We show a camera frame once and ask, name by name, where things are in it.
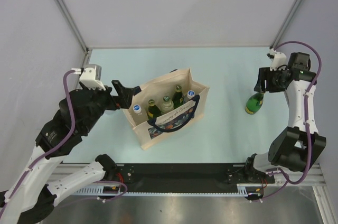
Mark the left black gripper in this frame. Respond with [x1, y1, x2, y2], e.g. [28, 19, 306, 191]
[81, 79, 135, 132]

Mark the green glass bottle front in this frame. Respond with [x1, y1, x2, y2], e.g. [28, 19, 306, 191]
[245, 92, 265, 115]

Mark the green glass bottle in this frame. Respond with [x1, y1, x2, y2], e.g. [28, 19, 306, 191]
[172, 85, 184, 109]
[245, 92, 265, 115]
[147, 99, 161, 120]

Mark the clear plastic water bottle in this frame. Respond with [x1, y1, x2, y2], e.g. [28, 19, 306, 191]
[133, 104, 145, 125]

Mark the green glass bottle back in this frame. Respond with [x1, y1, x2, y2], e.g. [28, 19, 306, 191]
[147, 99, 161, 120]

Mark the beige canvas tote bag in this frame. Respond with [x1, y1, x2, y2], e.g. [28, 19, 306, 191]
[124, 68, 210, 150]

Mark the clear glass bottle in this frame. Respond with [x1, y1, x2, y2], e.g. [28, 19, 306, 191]
[160, 95, 174, 114]

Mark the blue label water bottle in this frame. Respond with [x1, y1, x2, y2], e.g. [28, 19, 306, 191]
[183, 90, 195, 103]

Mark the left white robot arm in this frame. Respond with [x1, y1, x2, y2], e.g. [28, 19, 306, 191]
[1, 80, 140, 223]

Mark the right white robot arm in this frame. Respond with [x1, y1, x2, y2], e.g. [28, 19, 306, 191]
[243, 49, 326, 184]

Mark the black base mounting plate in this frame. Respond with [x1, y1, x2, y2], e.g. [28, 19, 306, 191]
[108, 163, 275, 192]

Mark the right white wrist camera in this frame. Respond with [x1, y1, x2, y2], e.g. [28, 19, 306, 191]
[267, 48, 287, 71]

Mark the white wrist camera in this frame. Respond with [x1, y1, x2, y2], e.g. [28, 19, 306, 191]
[71, 64, 106, 90]
[267, 48, 287, 71]

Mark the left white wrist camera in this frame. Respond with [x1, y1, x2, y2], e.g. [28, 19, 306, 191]
[71, 64, 106, 90]

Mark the aluminium frame rail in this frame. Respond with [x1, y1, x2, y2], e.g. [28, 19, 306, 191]
[50, 163, 328, 188]

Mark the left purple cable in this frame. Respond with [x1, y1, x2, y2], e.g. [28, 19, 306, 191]
[0, 69, 129, 209]

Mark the light blue cable duct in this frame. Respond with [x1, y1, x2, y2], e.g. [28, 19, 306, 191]
[73, 184, 263, 197]

